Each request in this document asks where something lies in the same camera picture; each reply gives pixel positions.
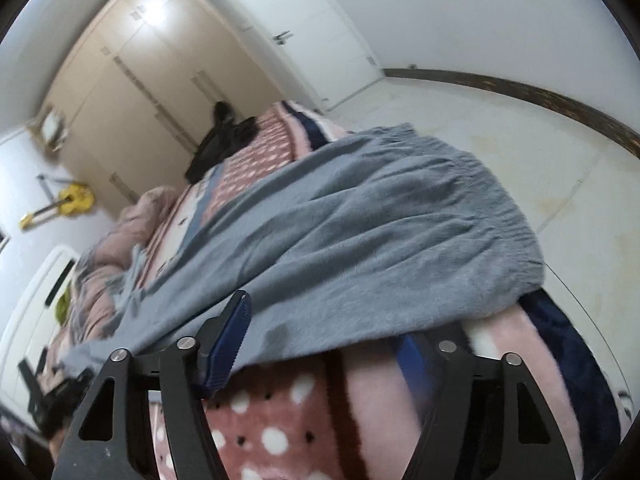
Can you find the patterned pink bed blanket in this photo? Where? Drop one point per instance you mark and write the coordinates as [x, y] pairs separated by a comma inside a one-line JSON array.
[[357, 412]]

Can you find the black door handle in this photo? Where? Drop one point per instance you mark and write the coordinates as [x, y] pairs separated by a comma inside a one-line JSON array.
[[282, 38]]

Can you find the white room door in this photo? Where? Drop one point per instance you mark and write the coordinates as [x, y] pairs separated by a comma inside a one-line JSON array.
[[326, 54]]

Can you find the folded bedding in wardrobe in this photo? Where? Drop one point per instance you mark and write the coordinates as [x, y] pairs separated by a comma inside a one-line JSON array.
[[53, 130]]

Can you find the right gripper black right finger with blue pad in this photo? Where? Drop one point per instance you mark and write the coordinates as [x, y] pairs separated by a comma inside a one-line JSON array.
[[489, 419]]

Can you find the white bed headboard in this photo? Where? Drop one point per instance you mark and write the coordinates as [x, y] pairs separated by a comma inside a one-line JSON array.
[[33, 325]]

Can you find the black clothing pile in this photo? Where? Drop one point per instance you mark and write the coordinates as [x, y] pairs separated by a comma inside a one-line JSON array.
[[226, 138]]

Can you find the pink crumpled duvet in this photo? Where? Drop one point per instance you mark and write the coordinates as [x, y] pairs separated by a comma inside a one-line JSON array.
[[92, 308]]

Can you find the beige wooden wardrobe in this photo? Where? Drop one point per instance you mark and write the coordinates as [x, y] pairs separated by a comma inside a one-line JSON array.
[[135, 95]]

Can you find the dark baseboard strip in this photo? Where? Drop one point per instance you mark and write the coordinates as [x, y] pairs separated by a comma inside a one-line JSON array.
[[614, 130]]

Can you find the grey-blue knit pants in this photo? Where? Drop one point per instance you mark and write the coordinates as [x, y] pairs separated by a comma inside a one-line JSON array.
[[378, 234]]

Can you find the small grey-blue garment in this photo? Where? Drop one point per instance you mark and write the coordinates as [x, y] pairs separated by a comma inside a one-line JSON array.
[[121, 286]]

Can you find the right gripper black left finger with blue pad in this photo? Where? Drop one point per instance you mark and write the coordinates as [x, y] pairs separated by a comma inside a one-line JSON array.
[[110, 436]]

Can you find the framed wall photo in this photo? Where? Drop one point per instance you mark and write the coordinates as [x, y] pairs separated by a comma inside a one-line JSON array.
[[4, 238]]

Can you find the yellow ukulele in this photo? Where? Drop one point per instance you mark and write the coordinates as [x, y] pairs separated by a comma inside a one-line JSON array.
[[73, 198]]

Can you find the green cloth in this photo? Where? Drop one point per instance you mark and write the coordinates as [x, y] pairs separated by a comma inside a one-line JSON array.
[[62, 307]]

